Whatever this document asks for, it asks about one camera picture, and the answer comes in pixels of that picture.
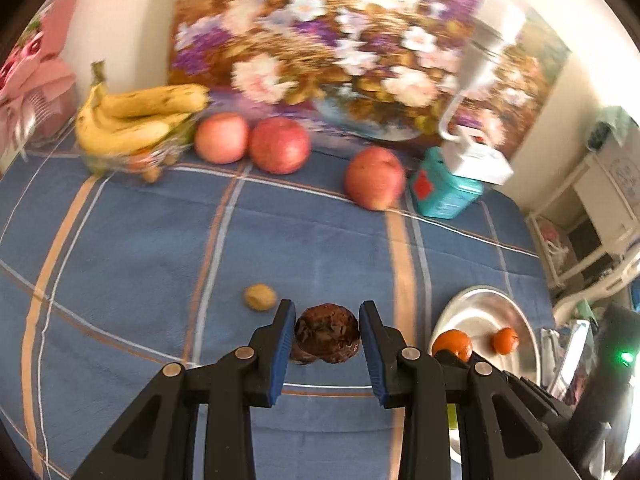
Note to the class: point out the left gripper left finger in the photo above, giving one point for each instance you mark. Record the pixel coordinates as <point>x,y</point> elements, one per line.
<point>248,377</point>

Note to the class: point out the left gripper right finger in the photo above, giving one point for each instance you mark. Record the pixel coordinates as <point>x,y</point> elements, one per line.
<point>406,378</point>

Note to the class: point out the green fruit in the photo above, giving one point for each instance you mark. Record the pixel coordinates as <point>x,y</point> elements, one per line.
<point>452,417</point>

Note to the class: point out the large dark dried date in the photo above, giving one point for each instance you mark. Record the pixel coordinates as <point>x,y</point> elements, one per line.
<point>328,333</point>

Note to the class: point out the small orange tangerine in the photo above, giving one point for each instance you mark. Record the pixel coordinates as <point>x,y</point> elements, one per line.
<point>505,341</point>

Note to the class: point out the smartphone on stand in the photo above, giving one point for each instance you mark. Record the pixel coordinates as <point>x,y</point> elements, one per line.
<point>576,361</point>

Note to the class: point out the round metal bowl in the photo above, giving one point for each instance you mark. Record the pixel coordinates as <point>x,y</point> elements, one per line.
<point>480,312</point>

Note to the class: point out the blue plaid tablecloth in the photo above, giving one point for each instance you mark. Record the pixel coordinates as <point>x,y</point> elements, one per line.
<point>104,279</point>

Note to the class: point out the teal house-shaped box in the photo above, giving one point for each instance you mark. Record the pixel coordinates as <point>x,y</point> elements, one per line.
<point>439,194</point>

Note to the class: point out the white chair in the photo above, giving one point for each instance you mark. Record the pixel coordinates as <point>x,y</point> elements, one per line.
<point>600,256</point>

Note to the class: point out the large red apple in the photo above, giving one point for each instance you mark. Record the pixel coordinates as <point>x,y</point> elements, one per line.
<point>374,179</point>

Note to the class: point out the medium red apple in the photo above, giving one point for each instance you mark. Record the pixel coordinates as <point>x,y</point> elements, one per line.
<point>279,145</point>

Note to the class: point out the clear fruit tray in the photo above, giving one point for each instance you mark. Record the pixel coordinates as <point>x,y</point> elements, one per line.
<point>148,164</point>

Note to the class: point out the small pink apple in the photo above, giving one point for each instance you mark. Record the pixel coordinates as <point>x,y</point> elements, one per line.
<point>222,138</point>

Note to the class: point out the yellow banana bunch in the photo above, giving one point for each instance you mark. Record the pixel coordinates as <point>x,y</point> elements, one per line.
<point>120,124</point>

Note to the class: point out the floral painting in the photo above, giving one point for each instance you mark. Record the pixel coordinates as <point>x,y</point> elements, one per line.
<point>383,69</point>

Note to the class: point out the pink flower bouquet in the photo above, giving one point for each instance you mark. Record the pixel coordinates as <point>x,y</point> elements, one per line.
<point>36,64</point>

